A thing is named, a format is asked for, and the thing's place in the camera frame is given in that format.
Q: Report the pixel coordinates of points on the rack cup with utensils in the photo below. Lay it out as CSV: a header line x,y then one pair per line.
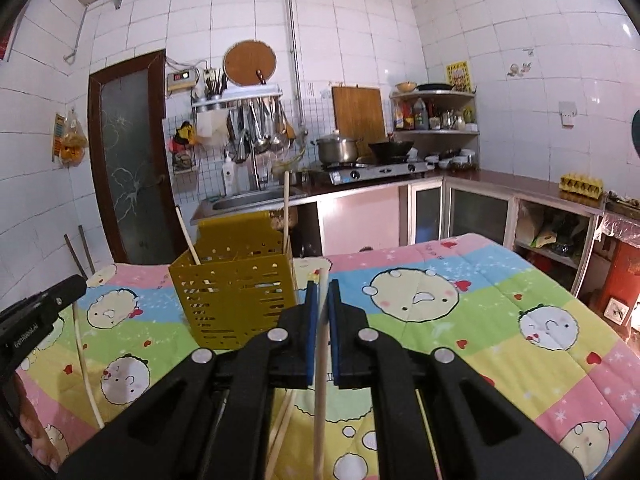
x,y
215,85

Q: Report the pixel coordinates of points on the wooden door with frosted glass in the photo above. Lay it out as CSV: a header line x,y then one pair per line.
x,y
132,160

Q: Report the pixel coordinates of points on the white wall socket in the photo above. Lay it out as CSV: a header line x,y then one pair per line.
x,y
567,113

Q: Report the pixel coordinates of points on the steel gas stove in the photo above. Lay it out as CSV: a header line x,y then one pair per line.
x,y
372,172

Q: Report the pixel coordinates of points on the yellow egg carton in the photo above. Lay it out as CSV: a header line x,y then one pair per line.
x,y
581,185

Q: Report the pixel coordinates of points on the metal corner shelf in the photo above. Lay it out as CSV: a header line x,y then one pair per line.
x,y
435,132

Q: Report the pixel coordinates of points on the group of bowls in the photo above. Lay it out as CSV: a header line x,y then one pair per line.
x,y
452,160

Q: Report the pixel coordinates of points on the tan bowl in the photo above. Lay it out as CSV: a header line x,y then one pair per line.
x,y
406,87

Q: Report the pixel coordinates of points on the rectangular wooden cutting board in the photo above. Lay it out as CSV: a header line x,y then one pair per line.
x,y
357,112

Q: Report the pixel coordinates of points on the round wooden cutting board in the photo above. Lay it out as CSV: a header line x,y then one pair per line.
x,y
247,62

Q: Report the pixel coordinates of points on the row of condiment bottles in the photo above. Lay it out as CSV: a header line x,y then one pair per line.
x,y
425,117

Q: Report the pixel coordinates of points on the red wall hanging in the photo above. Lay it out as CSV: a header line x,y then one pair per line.
x,y
9,40

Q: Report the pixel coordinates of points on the kitchen counter cabinet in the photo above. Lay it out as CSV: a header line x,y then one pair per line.
x,y
365,215

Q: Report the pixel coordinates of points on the black wok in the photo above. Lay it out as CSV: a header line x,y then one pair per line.
x,y
391,149

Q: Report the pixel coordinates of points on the wall controller box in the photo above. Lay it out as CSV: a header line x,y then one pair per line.
x,y
181,81

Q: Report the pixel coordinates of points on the hanging bag of oranges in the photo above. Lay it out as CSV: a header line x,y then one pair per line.
x,y
75,142

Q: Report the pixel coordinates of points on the wooden chopstick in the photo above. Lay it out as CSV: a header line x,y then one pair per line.
x,y
280,430
84,370
187,235
323,320
286,210

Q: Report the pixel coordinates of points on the yellow wall picture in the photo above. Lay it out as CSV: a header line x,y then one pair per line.
x,y
458,76

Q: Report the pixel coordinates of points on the black pan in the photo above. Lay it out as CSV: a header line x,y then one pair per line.
x,y
434,87

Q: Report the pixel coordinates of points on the metal wall pipe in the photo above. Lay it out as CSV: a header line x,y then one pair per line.
x,y
294,50

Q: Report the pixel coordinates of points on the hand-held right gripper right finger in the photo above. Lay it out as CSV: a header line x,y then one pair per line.
x,y
334,332

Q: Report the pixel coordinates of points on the metal wall rack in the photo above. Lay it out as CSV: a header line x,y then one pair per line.
x,y
235,97

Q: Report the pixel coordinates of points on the steel pot with lid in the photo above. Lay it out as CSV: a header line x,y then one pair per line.
x,y
336,149

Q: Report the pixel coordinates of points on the white soap bottle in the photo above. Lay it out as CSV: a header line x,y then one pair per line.
x,y
229,177

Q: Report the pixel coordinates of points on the yellow perforated utensil holder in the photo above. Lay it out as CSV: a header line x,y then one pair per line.
x,y
235,290

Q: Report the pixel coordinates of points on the row of hanging metal ladles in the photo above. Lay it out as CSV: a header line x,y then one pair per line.
x,y
257,130

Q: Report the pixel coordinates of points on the hanging wall card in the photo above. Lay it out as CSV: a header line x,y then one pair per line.
x,y
58,135

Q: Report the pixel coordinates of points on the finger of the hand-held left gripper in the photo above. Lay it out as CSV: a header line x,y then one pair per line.
x,y
55,292

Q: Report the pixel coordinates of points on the steel sink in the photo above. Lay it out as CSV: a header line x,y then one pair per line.
x,y
250,200

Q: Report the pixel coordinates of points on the white hanging plastic bag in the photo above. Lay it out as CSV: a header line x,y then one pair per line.
x,y
210,127

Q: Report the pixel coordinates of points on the printed cartoon blanket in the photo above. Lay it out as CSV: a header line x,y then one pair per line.
x,y
500,340

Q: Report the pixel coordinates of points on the wooden sticks leaning on wall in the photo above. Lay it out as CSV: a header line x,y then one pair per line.
x,y
80,255

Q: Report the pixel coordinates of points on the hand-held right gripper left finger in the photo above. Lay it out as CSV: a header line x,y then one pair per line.
x,y
311,332

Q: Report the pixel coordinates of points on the yellow red hanging toy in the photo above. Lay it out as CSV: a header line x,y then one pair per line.
x,y
182,136

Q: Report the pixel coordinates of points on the metal faucet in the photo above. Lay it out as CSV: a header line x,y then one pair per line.
x,y
256,172

